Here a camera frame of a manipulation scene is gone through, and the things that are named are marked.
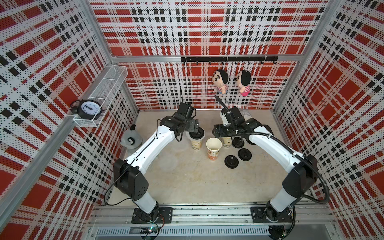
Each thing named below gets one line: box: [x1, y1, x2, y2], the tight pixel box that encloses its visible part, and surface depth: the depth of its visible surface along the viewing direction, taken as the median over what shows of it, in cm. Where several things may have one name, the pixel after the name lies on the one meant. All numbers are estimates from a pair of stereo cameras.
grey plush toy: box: [120, 123, 143, 149], surface depth 84 cm
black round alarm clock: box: [69, 99, 105, 120], surface depth 64 cm
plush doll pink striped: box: [236, 70, 252, 96], surface depth 97 cm
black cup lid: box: [189, 126, 205, 140], surface depth 86 cm
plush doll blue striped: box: [212, 69, 229, 95], surface depth 95 cm
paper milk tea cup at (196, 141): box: [189, 135, 205, 151], surface depth 86 cm
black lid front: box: [224, 154, 239, 169], surface depth 93 cm
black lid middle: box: [238, 148, 252, 161], surface depth 97 cm
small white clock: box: [240, 109, 252, 117], surface depth 117 cm
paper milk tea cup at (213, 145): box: [206, 137, 222, 161], surface depth 86 cm
